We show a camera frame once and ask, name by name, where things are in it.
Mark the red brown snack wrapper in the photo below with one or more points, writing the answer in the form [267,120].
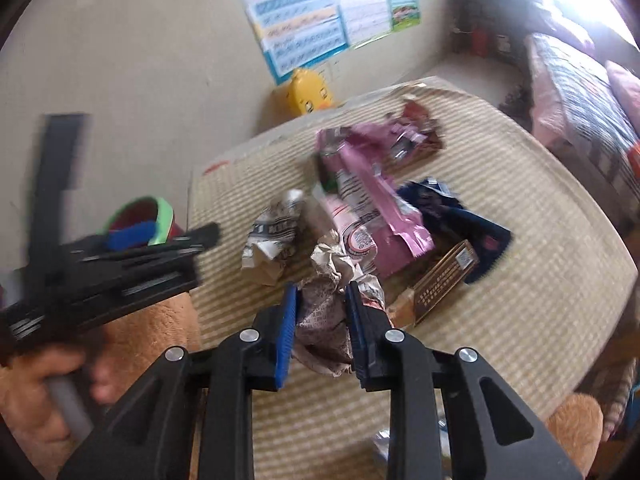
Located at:
[420,135]

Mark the person's left hand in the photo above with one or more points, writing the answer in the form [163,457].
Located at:
[60,367]

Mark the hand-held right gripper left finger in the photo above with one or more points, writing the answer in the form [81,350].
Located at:
[287,332]

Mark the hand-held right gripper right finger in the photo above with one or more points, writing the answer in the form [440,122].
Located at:
[357,332]

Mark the striped bed blanket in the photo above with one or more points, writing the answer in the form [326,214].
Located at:
[575,90]

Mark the pink pillow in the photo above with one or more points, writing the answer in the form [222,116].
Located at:
[625,90]

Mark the blue striped wall poster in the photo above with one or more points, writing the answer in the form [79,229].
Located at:
[295,15]

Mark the red box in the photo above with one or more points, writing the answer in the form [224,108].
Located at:
[481,40]

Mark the pink foil wrapper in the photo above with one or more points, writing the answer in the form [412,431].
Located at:
[360,142]

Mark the brown patterned paper wrapper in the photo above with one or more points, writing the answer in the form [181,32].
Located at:
[320,320]

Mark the checkered cloth table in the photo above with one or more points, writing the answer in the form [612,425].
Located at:
[500,335]

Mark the brown cigarette box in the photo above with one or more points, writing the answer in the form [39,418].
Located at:
[445,275]

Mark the yellow duck toy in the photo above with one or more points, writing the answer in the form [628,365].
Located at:
[302,92]

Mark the green edged wall chart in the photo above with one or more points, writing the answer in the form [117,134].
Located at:
[370,0]

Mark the dark blue snack wrapper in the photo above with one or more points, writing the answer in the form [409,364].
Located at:
[475,230]

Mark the large pink snack bag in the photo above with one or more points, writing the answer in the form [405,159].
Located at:
[390,225]

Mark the red bin with green rim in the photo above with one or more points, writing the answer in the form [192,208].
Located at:
[165,217]

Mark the dark metal shelf rack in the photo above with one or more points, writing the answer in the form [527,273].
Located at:
[480,10]

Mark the crumpled white black wrapper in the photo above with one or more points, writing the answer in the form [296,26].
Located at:
[272,240]

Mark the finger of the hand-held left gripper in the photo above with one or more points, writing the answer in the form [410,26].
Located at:
[132,237]
[160,280]

